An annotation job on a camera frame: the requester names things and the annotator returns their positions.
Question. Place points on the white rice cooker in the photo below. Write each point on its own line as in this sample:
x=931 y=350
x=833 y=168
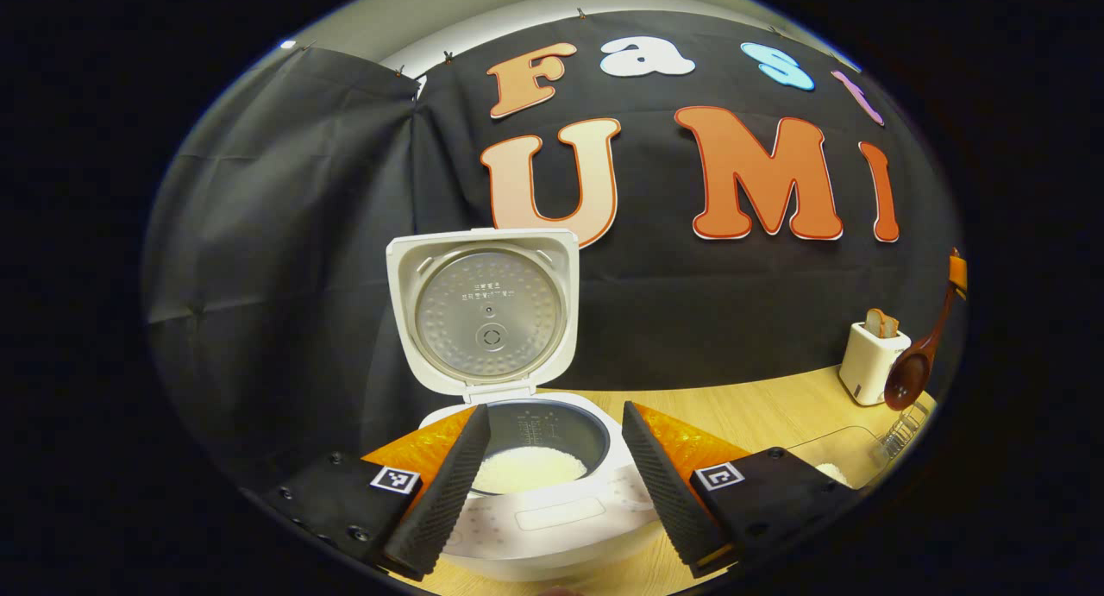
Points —
x=552 y=518

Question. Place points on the brown wooden spoon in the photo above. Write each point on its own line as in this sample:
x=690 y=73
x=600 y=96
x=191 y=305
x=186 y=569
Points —
x=910 y=380

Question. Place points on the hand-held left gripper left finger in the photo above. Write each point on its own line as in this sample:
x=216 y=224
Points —
x=448 y=501

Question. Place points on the white toaster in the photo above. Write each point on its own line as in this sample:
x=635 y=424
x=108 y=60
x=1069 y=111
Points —
x=867 y=363

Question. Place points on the toasted bread slice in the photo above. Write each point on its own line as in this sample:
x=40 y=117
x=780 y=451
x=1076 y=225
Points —
x=875 y=323
x=892 y=327

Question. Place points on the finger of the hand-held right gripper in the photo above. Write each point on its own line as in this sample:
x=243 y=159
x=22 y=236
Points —
x=958 y=272

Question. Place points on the clear plastic rice container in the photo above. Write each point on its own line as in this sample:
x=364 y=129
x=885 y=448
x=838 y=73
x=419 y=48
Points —
x=828 y=449

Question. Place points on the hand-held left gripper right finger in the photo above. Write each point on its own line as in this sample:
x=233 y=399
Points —
x=673 y=501

